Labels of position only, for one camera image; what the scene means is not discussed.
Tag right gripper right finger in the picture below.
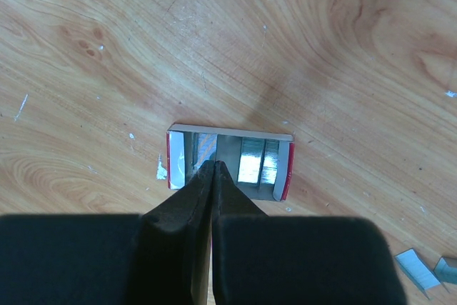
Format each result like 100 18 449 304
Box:
212 161 407 304

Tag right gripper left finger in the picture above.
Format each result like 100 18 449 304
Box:
1 161 214 304

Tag silver staple strip block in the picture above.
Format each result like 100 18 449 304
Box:
166 124 295 201

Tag unloaded silver staples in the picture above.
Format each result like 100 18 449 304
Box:
433 256 457 285
394 249 441 294

